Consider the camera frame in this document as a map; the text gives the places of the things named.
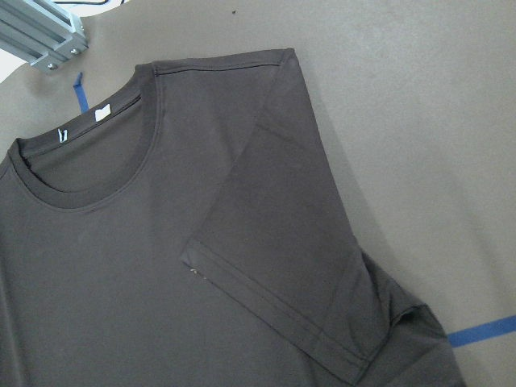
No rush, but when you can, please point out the aluminium frame post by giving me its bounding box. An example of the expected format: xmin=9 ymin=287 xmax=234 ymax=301
xmin=1 ymin=0 xmax=89 ymax=73

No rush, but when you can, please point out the dark brown t-shirt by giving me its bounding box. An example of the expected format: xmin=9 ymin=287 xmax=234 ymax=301
xmin=1 ymin=48 xmax=464 ymax=386

